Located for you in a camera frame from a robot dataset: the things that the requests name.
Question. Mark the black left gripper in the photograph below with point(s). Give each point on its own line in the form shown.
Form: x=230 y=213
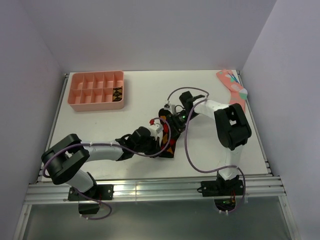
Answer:
x=156 y=147

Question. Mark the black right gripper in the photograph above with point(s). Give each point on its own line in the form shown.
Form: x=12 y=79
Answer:
x=175 y=128

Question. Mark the red yellow argyle sock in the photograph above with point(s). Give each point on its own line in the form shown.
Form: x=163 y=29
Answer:
x=170 y=133

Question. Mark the brown tan argyle sock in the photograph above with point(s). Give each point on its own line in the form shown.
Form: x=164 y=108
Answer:
x=117 y=94

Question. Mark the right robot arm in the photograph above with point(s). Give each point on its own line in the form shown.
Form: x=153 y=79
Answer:
x=232 y=127

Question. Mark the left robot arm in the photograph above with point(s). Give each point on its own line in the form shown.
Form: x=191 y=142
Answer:
x=64 y=160

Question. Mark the pink patterned sock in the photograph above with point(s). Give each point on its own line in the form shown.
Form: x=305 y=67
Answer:
x=238 y=94

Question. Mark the pink divided organizer tray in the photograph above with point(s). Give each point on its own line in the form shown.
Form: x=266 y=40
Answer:
x=93 y=91

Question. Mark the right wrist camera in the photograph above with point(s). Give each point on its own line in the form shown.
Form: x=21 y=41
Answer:
x=169 y=107

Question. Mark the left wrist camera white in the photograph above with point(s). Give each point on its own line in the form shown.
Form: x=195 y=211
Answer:
x=155 y=129

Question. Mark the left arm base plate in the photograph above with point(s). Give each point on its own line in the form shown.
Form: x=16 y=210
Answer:
x=97 y=192

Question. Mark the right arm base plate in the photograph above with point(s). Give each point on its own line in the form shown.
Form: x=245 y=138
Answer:
x=221 y=188

